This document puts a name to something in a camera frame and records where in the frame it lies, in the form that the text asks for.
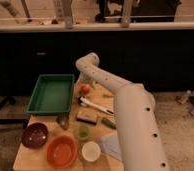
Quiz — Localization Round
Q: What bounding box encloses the green plastic cup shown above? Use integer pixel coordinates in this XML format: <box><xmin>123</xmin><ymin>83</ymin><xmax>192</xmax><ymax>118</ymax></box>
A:
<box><xmin>75</xmin><ymin>125</ymin><xmax>90</xmax><ymax>141</ymax></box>

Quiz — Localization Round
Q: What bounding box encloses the yellow banana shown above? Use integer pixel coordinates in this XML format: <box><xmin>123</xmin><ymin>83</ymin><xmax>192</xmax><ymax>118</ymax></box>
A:
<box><xmin>103</xmin><ymin>94</ymin><xmax>114</xmax><ymax>98</ymax></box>

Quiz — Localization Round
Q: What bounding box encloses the dark wooden brush block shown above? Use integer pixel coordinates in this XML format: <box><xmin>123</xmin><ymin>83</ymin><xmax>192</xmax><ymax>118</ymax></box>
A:
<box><xmin>76</xmin><ymin>112</ymin><xmax>98</xmax><ymax>125</ymax></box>

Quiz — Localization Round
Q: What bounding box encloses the green plastic tray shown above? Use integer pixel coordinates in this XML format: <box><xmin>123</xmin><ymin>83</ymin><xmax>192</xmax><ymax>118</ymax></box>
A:
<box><xmin>27</xmin><ymin>74</ymin><xmax>74</xmax><ymax>116</ymax></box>

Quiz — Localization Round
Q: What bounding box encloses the orange bowl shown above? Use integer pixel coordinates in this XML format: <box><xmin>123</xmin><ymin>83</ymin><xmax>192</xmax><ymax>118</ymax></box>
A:
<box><xmin>46</xmin><ymin>135</ymin><xmax>78</xmax><ymax>169</ymax></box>

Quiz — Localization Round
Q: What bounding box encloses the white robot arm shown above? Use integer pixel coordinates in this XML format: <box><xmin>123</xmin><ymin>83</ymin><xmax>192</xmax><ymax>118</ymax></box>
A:
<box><xmin>76</xmin><ymin>53</ymin><xmax>170</xmax><ymax>171</ymax></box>

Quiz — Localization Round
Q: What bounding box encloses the black office chair base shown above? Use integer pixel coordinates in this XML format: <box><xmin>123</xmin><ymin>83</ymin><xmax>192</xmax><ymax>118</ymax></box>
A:
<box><xmin>0</xmin><ymin>94</ymin><xmax>28</xmax><ymax>128</ymax></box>

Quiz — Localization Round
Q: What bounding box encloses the green chili pepper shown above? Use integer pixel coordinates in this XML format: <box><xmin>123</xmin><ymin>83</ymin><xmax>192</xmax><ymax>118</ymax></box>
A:
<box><xmin>101</xmin><ymin>118</ymin><xmax>116</xmax><ymax>129</ymax></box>

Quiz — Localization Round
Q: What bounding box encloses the small glass cup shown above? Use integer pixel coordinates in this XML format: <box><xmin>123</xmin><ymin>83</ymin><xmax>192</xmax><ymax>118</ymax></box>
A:
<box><xmin>57</xmin><ymin>114</ymin><xmax>69</xmax><ymax>130</ymax></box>

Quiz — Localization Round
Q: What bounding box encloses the white handled kitchen tool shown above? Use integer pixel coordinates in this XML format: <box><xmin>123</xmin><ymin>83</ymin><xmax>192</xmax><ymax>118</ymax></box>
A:
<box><xmin>78</xmin><ymin>97</ymin><xmax>114</xmax><ymax>116</ymax></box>

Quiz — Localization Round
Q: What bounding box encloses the small red orange apple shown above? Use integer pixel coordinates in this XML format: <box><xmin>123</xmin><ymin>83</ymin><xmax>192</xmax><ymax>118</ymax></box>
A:
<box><xmin>80</xmin><ymin>84</ymin><xmax>91</xmax><ymax>94</ymax></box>

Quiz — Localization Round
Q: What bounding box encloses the dark purple bowl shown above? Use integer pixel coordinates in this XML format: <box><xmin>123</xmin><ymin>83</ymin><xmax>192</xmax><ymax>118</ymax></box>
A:
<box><xmin>21</xmin><ymin>122</ymin><xmax>48</xmax><ymax>149</ymax></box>

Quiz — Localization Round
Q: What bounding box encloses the light blue folded cloth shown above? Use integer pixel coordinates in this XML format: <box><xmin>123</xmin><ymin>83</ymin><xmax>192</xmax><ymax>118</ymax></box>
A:
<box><xmin>97</xmin><ymin>134</ymin><xmax>122</xmax><ymax>161</ymax></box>

